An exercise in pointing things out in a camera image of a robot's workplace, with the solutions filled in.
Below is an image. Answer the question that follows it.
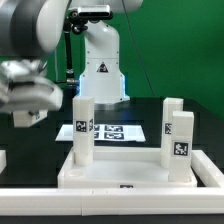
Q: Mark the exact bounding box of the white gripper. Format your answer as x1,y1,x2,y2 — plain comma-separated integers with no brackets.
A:
0,60,63,113

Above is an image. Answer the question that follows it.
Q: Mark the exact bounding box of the white desk top tray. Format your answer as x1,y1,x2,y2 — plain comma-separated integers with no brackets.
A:
57,146,197,189

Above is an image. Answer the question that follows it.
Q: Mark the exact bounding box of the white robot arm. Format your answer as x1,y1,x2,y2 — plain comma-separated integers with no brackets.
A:
0,0,143,113

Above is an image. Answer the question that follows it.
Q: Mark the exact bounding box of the white left fence block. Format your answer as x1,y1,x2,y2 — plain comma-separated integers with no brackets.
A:
0,150,7,174

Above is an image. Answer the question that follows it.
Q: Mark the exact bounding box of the fiducial marker sheet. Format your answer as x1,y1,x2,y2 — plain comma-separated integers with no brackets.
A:
56,124,146,142

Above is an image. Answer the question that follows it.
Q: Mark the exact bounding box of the white front fence bar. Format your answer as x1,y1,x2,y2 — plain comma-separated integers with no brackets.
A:
0,188,224,216

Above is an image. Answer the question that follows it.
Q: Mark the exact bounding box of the white fence bar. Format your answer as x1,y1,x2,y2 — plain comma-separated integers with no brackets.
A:
0,188,224,216
191,150,224,188

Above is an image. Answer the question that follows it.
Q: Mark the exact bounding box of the white right fence bar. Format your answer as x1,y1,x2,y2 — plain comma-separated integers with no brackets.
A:
191,150,224,188

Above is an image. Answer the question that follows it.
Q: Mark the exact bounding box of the black camera on mount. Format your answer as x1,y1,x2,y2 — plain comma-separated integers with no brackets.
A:
77,5,111,19

